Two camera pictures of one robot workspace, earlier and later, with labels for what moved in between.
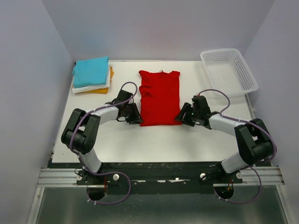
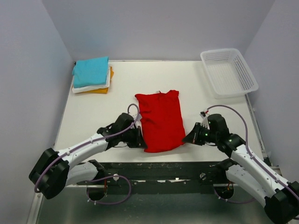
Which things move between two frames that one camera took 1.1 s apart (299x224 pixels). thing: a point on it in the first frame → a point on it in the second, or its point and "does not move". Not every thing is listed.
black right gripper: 186,108 → 194,135
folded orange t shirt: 100,91 does not move
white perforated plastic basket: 228,71 does not move
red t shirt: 160,93 → 162,120
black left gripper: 136,119 → 139,142
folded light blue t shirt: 90,72 does not move
